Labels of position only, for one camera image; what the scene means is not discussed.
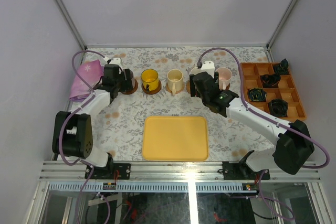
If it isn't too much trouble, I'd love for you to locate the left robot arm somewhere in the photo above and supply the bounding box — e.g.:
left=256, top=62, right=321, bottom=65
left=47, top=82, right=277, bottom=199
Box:
left=52, top=64, right=138, bottom=179

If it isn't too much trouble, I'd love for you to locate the purple snowflake cloth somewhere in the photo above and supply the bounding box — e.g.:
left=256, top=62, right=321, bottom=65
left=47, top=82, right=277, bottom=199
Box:
left=69, top=60, right=103, bottom=102

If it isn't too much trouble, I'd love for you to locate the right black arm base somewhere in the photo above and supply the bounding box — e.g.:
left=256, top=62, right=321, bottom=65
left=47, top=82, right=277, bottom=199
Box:
left=217, top=149, right=274, bottom=181

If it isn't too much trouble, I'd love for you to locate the black bundle centre compartment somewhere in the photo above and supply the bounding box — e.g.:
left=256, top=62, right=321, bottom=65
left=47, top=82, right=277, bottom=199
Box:
left=247, top=88, right=267, bottom=102

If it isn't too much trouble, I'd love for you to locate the aluminium front rail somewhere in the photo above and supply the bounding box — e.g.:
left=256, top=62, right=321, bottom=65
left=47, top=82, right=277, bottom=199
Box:
left=39, top=161, right=321, bottom=183

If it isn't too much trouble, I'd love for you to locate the pink ceramic mug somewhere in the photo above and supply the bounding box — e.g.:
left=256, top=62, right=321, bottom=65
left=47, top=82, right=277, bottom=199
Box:
left=216, top=67, right=232, bottom=90

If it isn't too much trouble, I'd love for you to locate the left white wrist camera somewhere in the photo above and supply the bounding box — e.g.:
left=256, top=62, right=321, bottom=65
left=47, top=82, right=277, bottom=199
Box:
left=104, top=57, right=122, bottom=67

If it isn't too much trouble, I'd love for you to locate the black bundle compartment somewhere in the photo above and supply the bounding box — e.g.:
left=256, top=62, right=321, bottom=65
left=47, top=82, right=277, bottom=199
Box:
left=268, top=99, right=288, bottom=118
left=247, top=88, right=267, bottom=102
left=273, top=58, right=289, bottom=75
left=260, top=73, right=281, bottom=88

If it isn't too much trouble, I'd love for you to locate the black bundle top compartment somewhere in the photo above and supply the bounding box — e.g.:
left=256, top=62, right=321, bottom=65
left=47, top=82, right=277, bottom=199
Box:
left=273, top=58, right=289, bottom=75

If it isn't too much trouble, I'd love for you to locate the cream ceramic mug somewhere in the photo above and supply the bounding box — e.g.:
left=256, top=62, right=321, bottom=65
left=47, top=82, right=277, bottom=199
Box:
left=167, top=69, right=183, bottom=95

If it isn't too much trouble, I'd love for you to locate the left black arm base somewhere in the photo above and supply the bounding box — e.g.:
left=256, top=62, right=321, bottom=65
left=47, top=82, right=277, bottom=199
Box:
left=85, top=153, right=131, bottom=180

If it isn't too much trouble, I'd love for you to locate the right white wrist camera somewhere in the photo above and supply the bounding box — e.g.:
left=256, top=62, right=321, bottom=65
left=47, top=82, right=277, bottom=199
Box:
left=197, top=61, right=215, bottom=78

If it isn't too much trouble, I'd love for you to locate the woven rattan coaster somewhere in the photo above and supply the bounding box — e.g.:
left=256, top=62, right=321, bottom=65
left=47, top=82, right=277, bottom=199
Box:
left=165, top=83, right=185, bottom=95
left=186, top=81, right=191, bottom=94

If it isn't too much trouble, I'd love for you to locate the black bundle lower compartment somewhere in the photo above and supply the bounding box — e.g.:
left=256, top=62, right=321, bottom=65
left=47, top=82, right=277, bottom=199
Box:
left=268, top=99, right=288, bottom=118

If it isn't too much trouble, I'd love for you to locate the woven rattan coaster back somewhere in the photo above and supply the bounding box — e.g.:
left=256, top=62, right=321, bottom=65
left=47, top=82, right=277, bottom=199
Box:
left=186, top=81, right=191, bottom=94

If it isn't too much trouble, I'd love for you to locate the white mug green handle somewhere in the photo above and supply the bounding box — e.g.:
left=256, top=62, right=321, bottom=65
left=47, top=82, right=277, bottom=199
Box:
left=190, top=67, right=202, bottom=75

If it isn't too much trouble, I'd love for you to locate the yellow glass mug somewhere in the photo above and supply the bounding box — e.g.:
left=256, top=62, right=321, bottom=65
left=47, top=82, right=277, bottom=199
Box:
left=141, top=69, right=159, bottom=90

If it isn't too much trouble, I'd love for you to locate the orange compartment organizer tray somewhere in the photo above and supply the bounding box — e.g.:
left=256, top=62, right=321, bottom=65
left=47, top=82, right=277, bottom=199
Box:
left=240, top=62, right=307, bottom=124

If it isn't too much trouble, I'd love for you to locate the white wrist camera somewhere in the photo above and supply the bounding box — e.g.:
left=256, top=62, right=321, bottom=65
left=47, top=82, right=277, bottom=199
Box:
left=104, top=57, right=122, bottom=67
left=197, top=61, right=215, bottom=78

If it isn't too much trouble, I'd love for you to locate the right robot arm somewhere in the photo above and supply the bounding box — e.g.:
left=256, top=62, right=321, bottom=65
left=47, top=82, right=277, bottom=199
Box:
left=190, top=72, right=314, bottom=179

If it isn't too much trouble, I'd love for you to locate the black bundle middle compartment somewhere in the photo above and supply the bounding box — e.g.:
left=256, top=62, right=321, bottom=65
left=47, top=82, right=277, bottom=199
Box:
left=260, top=73, right=281, bottom=88

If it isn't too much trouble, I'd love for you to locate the woven rattan coaster front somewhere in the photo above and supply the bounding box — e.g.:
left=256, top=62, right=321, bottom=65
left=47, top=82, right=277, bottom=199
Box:
left=165, top=83, right=185, bottom=95

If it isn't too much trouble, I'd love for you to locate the yellow plastic tray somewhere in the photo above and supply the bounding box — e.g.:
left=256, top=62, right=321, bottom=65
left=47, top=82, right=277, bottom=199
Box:
left=142, top=116, right=208, bottom=162

